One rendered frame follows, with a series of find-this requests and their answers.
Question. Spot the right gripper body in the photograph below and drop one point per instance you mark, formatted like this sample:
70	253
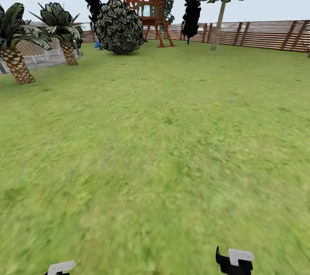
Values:
242	269

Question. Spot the garden chair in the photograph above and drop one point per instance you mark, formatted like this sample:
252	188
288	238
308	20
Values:
27	49
55	44

